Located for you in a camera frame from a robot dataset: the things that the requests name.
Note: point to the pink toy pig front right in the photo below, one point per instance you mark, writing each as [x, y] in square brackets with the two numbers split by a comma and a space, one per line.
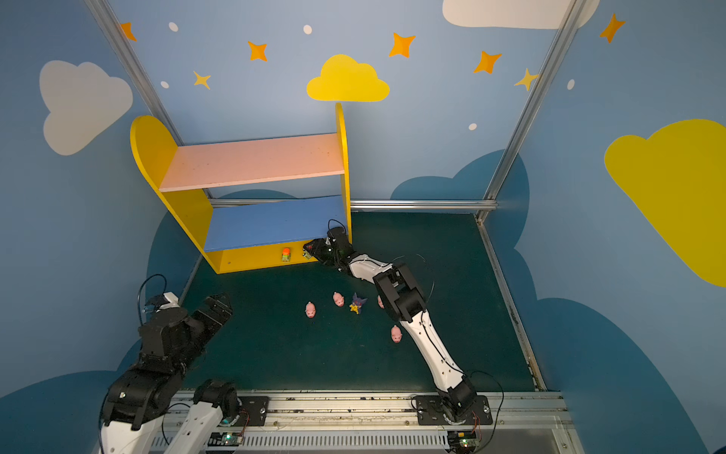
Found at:
[396, 334]

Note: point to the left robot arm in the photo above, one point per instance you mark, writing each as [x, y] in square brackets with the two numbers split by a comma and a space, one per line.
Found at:
[134, 408]

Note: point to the pink toy pig far left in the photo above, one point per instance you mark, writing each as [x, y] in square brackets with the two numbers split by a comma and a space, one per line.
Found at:
[310, 310]

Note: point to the aluminium front rail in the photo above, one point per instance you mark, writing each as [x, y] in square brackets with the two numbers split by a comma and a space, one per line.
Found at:
[385, 422]

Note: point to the right aluminium frame post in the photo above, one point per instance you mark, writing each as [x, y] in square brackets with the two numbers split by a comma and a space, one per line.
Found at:
[548, 71]

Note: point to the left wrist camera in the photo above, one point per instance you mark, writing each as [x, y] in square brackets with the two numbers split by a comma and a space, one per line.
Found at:
[163, 301]

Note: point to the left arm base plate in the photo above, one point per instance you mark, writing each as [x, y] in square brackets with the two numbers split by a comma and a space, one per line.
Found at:
[252, 411]

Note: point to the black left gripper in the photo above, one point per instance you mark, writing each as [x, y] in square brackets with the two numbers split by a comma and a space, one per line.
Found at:
[207, 314]

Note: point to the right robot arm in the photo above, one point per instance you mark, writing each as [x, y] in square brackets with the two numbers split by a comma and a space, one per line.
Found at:
[403, 299]

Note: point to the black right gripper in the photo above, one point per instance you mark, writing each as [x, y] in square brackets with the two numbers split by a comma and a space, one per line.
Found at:
[323, 252]

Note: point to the pink toy pig centre left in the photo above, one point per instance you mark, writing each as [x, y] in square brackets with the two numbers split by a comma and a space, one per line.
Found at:
[338, 299]

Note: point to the rear aluminium frame bar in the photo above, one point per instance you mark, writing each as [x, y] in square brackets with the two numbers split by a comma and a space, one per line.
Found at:
[383, 205]

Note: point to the left aluminium frame post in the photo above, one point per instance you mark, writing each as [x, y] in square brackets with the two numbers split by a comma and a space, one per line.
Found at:
[107, 21]

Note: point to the right circuit board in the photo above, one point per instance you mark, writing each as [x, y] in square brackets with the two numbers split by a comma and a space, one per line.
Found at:
[460, 442]

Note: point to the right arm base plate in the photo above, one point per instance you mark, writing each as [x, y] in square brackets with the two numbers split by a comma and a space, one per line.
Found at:
[430, 411]

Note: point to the left circuit board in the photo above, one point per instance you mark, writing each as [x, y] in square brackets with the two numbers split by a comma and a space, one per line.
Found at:
[231, 440]

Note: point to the purple yellow star toy figure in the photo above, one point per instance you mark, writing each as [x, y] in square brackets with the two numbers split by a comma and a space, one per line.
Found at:
[357, 304]

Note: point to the aluminium frame post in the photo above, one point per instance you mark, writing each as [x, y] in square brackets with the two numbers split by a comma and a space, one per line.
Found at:
[107, 21]
[548, 71]

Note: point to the circuit board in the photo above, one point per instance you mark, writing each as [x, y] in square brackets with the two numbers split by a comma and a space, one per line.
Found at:
[231, 440]
[460, 442]

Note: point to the yellow toy shelf unit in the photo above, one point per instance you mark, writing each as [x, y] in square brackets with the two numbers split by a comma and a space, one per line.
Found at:
[249, 237]

